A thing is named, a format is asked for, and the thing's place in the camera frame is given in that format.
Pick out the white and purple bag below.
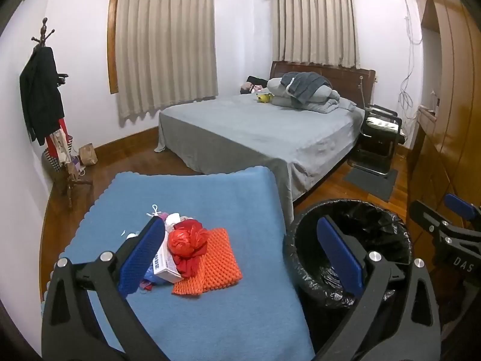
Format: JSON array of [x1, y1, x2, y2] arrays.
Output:
[[69, 156, 87, 177]]

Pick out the grey floor mat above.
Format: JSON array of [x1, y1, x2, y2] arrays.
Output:
[[343, 165, 399, 202]]

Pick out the floral cloth bag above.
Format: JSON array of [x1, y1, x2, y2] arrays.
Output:
[[51, 128, 72, 164]]

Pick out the brown paper bag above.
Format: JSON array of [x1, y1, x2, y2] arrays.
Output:
[[78, 143, 98, 166]]

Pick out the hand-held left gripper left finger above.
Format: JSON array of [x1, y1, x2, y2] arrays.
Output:
[[41, 216, 170, 361]]

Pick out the red plastic bag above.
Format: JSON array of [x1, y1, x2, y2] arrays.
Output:
[[167, 220, 209, 277]]

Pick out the folded grey duvet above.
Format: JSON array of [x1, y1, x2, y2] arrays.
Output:
[[267, 77, 357, 114]]

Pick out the wooden window frame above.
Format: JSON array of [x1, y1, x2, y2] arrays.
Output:
[[107, 0, 121, 94]]

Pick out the orange foam net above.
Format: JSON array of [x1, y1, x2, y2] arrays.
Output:
[[172, 227, 243, 298]]

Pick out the wooden headboard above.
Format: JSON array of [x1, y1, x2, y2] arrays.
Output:
[[270, 61, 377, 110]]

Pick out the blue cloth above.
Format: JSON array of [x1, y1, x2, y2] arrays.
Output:
[[143, 263, 166, 290]]

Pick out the bed with grey sheet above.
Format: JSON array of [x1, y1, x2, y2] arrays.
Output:
[[154, 94, 367, 226]]

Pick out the wooden wardrobe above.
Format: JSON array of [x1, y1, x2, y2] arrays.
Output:
[[408, 0, 481, 271]]

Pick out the wooden coat rack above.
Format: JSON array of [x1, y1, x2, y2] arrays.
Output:
[[31, 17, 94, 209]]

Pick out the white wall cables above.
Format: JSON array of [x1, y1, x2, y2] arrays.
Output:
[[398, 0, 423, 121]]

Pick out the blue table mat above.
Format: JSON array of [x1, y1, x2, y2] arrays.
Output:
[[39, 166, 316, 361]]

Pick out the black coat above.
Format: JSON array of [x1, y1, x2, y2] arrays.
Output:
[[20, 46, 65, 147]]

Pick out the small white box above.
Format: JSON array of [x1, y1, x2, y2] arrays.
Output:
[[152, 246, 185, 283]]

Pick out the dark grey towel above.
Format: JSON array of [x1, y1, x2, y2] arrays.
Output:
[[281, 71, 333, 103]]

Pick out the black and pink plush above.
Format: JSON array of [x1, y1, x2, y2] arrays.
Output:
[[240, 76, 269, 95]]

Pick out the narrow beige curtain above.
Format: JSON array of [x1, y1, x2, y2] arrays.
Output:
[[277, 0, 360, 69]]

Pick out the black metal chair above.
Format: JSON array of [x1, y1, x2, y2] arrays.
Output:
[[348, 103, 406, 175]]

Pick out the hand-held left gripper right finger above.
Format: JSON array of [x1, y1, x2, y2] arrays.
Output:
[[317, 216, 442, 361]]

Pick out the black lined trash bin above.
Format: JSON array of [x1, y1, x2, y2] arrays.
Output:
[[283, 199, 414, 309]]

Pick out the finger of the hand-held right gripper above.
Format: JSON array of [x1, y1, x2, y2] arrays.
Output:
[[445, 193, 481, 232], [410, 200, 464, 243]]

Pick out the polka dot bag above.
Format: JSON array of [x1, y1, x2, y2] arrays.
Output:
[[42, 147, 76, 174]]

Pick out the wide beige curtain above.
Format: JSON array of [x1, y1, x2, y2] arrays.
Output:
[[115, 0, 219, 119]]

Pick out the red garment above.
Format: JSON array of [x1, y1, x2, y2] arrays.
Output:
[[45, 118, 74, 166]]

